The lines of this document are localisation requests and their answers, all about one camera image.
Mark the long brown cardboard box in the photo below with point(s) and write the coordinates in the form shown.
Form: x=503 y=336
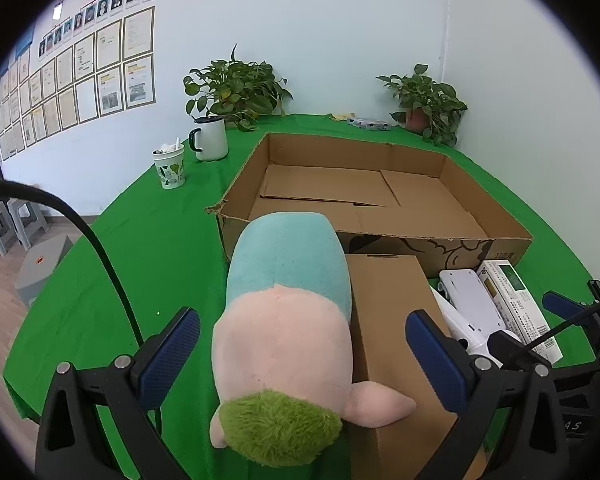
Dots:
x=385 y=310

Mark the potted plant red pot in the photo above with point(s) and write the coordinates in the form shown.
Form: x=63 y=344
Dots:
x=425 y=95

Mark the printed tissue pack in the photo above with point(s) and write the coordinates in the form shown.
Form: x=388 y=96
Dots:
x=370 y=123

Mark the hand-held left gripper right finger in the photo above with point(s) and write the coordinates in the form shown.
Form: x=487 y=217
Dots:
x=437 y=365

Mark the blue wall poster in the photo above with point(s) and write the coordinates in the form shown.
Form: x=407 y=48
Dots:
x=25 y=42

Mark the framed wall certificates group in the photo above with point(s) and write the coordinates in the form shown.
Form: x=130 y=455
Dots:
x=110 y=80

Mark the large cardboard box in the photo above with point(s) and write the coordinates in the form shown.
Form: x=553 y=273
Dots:
x=330 y=185

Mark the large leafy potted plant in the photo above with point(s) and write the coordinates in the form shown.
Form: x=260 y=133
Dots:
x=235 y=85

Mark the leaf-patterned paper cup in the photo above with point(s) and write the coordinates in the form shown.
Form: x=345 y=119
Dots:
x=171 y=170

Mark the white medicine box green label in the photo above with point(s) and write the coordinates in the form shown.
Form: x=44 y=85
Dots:
x=517 y=305

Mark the pink teal green plush toy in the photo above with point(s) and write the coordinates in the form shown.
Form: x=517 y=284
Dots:
x=280 y=335

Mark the white hand-held fan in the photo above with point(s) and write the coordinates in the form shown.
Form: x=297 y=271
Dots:
x=477 y=350

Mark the white plastic device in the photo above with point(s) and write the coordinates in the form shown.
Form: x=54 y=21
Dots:
x=467 y=300

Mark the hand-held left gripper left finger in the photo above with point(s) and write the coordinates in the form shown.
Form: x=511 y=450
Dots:
x=172 y=355

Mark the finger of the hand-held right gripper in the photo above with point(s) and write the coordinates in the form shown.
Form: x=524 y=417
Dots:
x=505 y=347
x=562 y=305

